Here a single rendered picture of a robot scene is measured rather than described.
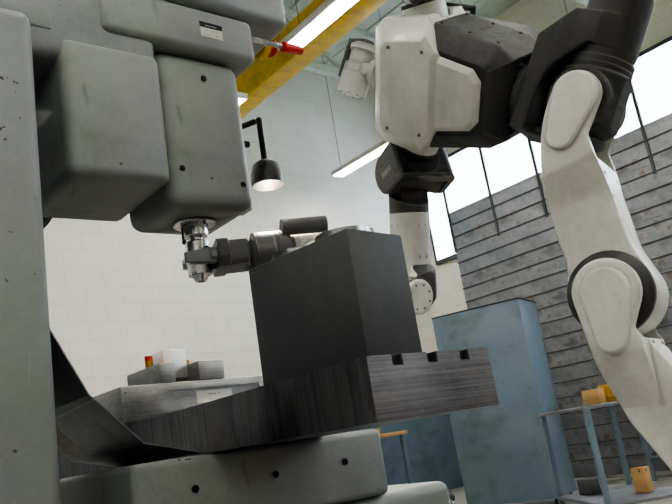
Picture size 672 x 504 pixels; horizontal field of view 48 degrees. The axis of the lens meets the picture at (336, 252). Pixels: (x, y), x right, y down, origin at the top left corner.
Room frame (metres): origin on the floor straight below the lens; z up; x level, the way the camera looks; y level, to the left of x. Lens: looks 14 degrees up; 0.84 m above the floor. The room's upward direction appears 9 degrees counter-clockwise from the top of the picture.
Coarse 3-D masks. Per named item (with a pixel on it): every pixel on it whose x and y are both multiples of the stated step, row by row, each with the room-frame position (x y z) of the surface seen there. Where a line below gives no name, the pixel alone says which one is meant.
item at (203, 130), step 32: (160, 64) 1.31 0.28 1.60; (192, 64) 1.35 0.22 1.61; (192, 96) 1.35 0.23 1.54; (224, 96) 1.40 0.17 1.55; (192, 128) 1.34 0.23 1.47; (224, 128) 1.39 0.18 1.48; (192, 160) 1.34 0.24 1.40; (224, 160) 1.38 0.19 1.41; (160, 192) 1.33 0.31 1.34; (192, 192) 1.33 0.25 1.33; (224, 192) 1.38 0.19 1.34; (160, 224) 1.42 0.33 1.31; (224, 224) 1.49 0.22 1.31
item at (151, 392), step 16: (160, 368) 1.48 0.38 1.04; (128, 384) 1.59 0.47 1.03; (144, 384) 1.53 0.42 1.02; (160, 384) 1.48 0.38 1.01; (176, 384) 1.50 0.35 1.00; (192, 384) 1.53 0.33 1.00; (208, 384) 1.55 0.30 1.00; (224, 384) 1.57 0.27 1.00; (240, 384) 1.60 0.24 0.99; (256, 384) 1.63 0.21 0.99; (112, 400) 1.45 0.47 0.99; (128, 400) 1.43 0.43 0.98; (144, 400) 1.45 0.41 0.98; (160, 400) 1.48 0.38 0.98; (176, 400) 1.50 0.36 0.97; (192, 400) 1.53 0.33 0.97; (208, 400) 1.55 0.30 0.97; (128, 416) 1.43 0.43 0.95; (144, 416) 1.45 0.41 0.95
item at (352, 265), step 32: (288, 256) 1.09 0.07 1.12; (320, 256) 1.04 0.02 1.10; (352, 256) 1.01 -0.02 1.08; (384, 256) 1.06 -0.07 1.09; (256, 288) 1.14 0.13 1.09; (288, 288) 1.10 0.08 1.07; (320, 288) 1.05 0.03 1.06; (352, 288) 1.01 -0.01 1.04; (384, 288) 1.05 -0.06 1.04; (256, 320) 1.15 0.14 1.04; (288, 320) 1.10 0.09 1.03; (320, 320) 1.06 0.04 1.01; (352, 320) 1.02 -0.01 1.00; (384, 320) 1.04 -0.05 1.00; (288, 352) 1.11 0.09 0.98; (320, 352) 1.06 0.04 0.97; (352, 352) 1.02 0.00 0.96; (384, 352) 1.03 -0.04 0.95; (416, 352) 1.08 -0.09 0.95
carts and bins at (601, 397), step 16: (592, 400) 4.75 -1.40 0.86; (608, 400) 4.73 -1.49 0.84; (544, 416) 5.05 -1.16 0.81; (544, 432) 5.05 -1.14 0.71; (592, 432) 4.30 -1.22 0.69; (592, 448) 4.31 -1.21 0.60; (624, 464) 5.09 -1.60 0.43; (576, 480) 4.95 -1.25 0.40; (592, 480) 4.86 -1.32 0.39; (640, 480) 4.56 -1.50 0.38; (560, 496) 5.04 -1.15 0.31; (576, 496) 4.90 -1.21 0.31; (592, 496) 4.77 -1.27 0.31; (608, 496) 4.30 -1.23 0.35; (624, 496) 4.53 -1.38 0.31; (640, 496) 4.41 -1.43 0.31; (656, 496) 4.32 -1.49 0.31
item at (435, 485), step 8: (392, 488) 1.59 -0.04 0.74; (400, 488) 1.55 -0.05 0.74; (408, 488) 1.54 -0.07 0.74; (416, 488) 1.54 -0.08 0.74; (424, 488) 1.55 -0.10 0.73; (432, 488) 1.56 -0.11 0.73; (440, 488) 1.57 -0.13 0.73; (376, 496) 1.48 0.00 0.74; (384, 496) 1.49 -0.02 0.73; (392, 496) 1.49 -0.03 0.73; (400, 496) 1.51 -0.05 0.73; (408, 496) 1.52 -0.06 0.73; (416, 496) 1.53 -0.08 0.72; (424, 496) 1.54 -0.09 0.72; (432, 496) 1.56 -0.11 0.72; (440, 496) 1.57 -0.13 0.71; (448, 496) 1.59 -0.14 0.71
